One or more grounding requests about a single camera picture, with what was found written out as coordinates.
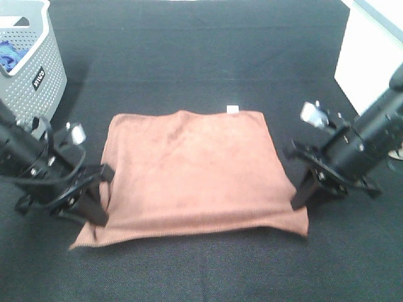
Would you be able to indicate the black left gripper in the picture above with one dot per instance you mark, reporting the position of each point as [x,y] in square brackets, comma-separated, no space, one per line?
[53,184]

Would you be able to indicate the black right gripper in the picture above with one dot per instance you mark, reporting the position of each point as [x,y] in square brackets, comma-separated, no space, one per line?
[333,169]

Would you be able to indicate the brown microfibre towel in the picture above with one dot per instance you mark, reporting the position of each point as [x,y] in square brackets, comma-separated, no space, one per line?
[188,174]

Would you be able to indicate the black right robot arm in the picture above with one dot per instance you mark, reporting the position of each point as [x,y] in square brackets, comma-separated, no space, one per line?
[379,128]

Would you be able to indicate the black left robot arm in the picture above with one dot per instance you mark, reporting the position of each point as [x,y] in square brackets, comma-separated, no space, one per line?
[15,136]

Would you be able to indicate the grey perforated laundry basket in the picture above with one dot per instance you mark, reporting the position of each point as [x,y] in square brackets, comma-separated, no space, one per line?
[34,87]

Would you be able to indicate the white woven-pattern storage bin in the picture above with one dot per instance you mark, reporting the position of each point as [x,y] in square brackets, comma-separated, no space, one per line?
[370,52]

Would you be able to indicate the blue cloth in basket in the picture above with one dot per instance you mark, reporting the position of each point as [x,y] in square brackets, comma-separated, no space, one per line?
[10,56]

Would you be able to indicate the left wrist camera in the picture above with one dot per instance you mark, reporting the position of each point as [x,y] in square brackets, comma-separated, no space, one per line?
[75,134]

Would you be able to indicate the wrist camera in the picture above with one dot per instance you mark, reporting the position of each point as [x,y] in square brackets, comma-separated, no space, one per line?
[75,134]
[313,114]

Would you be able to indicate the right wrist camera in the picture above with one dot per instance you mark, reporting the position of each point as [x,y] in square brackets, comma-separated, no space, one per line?
[313,114]

